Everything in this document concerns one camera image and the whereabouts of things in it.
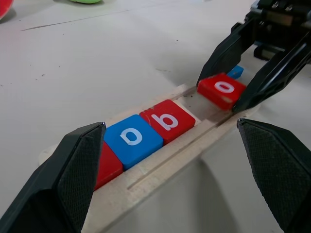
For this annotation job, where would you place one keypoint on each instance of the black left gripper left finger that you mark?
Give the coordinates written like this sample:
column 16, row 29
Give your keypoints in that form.
column 73, row 174

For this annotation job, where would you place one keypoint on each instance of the blue letter t block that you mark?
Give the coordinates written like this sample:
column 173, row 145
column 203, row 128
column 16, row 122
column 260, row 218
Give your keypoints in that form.
column 237, row 71

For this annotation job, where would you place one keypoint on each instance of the green round object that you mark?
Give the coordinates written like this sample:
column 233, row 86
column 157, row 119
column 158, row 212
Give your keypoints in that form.
column 85, row 1

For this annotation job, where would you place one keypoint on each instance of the blue letter o block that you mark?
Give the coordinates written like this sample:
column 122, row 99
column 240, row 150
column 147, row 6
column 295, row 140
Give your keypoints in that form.
column 145, row 148

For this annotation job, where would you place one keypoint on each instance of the red letter b block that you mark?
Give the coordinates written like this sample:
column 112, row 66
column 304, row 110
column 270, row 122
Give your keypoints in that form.
column 182, row 127

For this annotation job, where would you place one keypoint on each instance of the wooden letter tray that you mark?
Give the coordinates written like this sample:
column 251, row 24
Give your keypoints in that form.
column 170, row 165

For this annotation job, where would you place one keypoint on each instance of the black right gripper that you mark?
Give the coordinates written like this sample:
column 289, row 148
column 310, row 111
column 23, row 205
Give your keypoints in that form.
column 279, row 24

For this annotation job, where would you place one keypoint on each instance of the red round object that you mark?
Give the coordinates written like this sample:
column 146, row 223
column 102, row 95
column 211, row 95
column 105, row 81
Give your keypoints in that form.
column 4, row 8

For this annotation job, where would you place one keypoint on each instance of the red letter r block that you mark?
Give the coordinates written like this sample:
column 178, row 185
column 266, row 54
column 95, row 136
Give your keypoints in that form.
column 108, row 167

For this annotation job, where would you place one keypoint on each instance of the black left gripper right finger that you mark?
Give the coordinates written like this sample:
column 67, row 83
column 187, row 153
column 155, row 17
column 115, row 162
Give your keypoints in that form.
column 279, row 165

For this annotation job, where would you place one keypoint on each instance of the red letter o block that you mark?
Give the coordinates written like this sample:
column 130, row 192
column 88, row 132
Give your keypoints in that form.
column 210, row 93

